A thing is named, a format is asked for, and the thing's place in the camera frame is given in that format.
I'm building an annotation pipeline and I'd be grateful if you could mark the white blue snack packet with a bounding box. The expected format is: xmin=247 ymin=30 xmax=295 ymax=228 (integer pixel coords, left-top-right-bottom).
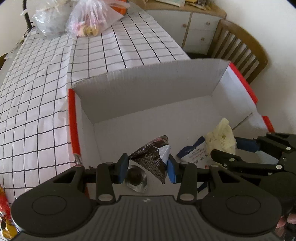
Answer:
xmin=177 ymin=137 xmax=215 ymax=169

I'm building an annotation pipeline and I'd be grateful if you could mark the cream snack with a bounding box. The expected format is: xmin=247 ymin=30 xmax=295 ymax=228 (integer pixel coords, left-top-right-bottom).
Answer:
xmin=205 ymin=118 xmax=237 ymax=155

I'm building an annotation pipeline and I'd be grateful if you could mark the black yellow snack packet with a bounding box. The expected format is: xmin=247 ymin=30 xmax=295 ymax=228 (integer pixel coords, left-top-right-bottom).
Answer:
xmin=129 ymin=135 xmax=171 ymax=184

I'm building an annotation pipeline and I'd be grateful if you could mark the red snack packet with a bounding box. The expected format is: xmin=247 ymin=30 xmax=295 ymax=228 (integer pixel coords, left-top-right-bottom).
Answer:
xmin=0 ymin=186 xmax=13 ymax=233

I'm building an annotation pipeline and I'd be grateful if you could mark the person's right hand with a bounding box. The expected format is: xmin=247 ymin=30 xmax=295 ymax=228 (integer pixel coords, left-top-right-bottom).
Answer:
xmin=276 ymin=213 xmax=296 ymax=228

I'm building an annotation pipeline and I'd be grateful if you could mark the red cardboard box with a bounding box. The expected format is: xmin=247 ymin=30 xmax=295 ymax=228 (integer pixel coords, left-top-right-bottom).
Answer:
xmin=69 ymin=59 xmax=273 ymax=168

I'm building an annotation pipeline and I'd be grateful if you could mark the white grid tablecloth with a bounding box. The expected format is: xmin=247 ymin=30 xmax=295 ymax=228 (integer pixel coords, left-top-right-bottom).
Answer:
xmin=1 ymin=10 xmax=188 ymax=203

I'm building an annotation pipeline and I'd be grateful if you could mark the right wooden chair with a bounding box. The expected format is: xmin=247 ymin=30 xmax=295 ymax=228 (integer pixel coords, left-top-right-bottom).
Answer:
xmin=207 ymin=20 xmax=268 ymax=83

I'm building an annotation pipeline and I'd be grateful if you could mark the white drawer cabinet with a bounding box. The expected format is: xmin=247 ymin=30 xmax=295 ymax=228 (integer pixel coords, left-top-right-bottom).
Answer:
xmin=133 ymin=1 xmax=227 ymax=55

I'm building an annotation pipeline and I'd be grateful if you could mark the pink snack plastic bag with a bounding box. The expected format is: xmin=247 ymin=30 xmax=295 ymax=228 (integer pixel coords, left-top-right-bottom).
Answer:
xmin=66 ymin=0 xmax=124 ymax=37

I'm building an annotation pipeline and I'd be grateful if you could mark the orange pouch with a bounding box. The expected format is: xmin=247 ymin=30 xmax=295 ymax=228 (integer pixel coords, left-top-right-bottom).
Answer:
xmin=110 ymin=0 xmax=130 ymax=16

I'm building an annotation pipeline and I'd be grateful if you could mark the clear plastic bag with bowl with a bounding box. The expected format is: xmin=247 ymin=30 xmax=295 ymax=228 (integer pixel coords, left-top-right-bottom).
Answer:
xmin=27 ymin=1 xmax=76 ymax=38

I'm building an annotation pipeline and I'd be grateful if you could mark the silver desk lamp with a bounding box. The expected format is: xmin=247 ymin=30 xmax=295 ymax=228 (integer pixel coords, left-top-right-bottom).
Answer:
xmin=21 ymin=0 xmax=32 ymax=32

